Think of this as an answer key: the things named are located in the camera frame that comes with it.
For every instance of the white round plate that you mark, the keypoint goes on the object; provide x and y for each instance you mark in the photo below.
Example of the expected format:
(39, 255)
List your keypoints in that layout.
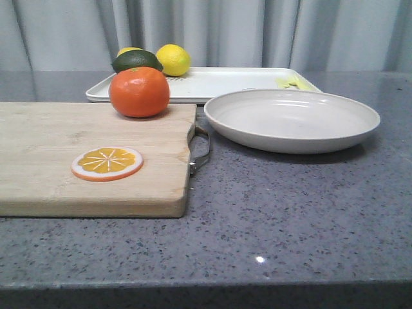
(291, 121)

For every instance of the orange fruit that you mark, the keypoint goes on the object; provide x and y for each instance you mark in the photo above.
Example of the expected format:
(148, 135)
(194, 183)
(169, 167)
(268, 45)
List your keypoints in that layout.
(139, 92)

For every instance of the white rectangular tray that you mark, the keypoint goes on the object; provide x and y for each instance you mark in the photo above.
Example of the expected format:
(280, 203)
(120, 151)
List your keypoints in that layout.
(201, 84)

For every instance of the yellow lemon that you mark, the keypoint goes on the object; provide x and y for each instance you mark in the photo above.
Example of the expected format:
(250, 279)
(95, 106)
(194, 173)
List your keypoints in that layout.
(174, 59)
(127, 49)

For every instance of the orange slice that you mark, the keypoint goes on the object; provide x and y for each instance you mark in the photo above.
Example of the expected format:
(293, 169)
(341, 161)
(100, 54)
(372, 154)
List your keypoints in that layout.
(107, 164)

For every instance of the yellow-green plastic fork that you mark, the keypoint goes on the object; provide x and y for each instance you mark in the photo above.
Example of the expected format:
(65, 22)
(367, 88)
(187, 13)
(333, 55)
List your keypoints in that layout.
(288, 82)

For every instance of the yellow-green plastic knife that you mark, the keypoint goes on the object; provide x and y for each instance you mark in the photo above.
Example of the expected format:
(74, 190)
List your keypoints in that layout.
(302, 84)

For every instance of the green lime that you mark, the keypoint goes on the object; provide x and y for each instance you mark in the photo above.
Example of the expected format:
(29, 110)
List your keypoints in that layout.
(136, 58)

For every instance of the rear yellow lemon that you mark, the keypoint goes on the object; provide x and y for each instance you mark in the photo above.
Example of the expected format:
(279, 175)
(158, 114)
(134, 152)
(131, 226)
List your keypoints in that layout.
(127, 49)

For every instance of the wooden cutting board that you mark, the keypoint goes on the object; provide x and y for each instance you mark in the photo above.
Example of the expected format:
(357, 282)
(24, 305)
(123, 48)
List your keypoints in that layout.
(39, 141)

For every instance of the grey curtain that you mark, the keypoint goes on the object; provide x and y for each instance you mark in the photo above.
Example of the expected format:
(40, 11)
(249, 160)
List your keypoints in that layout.
(302, 35)

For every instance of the metal cutting board handle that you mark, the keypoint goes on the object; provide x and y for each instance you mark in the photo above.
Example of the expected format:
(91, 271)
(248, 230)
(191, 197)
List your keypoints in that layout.
(201, 148)

